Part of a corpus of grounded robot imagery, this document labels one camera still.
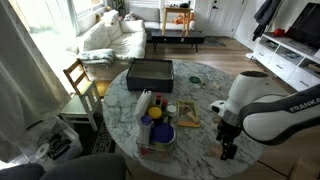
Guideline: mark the small wooden chair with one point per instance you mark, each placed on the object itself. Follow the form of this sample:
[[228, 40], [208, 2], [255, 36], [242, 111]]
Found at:
[[82, 106]]

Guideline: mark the yellow lid jar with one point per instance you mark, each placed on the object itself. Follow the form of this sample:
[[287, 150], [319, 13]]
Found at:
[[156, 114]]

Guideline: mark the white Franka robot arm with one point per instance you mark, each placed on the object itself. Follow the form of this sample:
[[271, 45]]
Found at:
[[263, 111]]

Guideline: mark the grey chair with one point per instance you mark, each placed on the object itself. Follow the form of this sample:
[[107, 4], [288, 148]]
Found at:
[[107, 166]]

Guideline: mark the dark coffee table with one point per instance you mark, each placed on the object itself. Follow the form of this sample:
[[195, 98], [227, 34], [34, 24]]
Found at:
[[193, 38]]

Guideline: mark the green round lid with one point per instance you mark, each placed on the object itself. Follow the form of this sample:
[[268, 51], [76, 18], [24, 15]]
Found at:
[[194, 80]]

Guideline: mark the white storage bin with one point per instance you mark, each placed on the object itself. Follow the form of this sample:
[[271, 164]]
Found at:
[[51, 142]]

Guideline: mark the white sofa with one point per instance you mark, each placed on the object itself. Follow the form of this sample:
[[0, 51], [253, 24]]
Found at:
[[126, 38]]

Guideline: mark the dark blue open box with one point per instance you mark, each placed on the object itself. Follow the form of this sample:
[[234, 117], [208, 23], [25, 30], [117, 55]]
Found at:
[[151, 74]]

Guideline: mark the black television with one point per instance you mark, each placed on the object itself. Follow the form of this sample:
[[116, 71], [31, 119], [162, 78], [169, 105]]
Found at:
[[306, 28]]

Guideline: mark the wooden block right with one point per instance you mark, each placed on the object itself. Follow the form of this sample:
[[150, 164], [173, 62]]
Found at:
[[216, 86]]

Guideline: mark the white pill bottle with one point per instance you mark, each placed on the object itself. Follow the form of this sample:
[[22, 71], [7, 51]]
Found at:
[[171, 109]]

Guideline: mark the white tv cabinet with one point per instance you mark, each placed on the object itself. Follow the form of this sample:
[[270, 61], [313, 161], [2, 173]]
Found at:
[[293, 62]]

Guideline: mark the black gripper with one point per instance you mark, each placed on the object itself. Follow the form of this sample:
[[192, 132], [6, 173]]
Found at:
[[226, 134]]

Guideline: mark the large wooden block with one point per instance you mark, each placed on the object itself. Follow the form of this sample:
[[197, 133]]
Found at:
[[216, 150]]

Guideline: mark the white spray bottle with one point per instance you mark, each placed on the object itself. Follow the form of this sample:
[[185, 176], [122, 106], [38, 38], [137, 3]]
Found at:
[[142, 105]]

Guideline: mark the blue lid container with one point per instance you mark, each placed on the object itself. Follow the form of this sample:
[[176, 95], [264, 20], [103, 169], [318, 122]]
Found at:
[[162, 133]]

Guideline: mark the clear bin of bottles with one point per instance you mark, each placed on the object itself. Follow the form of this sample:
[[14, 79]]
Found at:
[[155, 151]]

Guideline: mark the hanging dark coat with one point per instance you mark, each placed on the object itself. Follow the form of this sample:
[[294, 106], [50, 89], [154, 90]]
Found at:
[[263, 16]]

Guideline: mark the folded grey blanket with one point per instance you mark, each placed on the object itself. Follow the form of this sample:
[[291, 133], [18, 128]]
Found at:
[[97, 57]]

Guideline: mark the yellow framed picture book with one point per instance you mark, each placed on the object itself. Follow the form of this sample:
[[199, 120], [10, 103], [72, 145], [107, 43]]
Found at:
[[187, 114]]

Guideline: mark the white curtain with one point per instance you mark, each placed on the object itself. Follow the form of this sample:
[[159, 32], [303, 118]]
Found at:
[[29, 89]]

